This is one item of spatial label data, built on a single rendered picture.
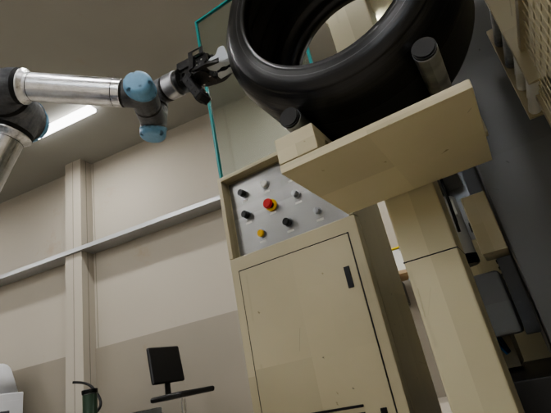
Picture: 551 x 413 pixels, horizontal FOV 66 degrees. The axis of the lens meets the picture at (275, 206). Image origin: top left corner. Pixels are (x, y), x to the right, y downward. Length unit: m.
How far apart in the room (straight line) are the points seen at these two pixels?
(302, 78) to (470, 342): 0.67
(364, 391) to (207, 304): 4.14
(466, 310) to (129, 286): 5.48
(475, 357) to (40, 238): 7.16
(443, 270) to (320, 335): 0.58
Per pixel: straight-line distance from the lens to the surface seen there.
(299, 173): 0.86
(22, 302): 7.68
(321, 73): 0.89
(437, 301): 1.07
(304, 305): 1.54
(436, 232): 1.09
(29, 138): 1.42
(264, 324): 1.62
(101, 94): 1.22
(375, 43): 0.88
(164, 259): 5.94
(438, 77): 0.89
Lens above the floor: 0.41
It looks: 22 degrees up
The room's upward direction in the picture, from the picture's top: 12 degrees counter-clockwise
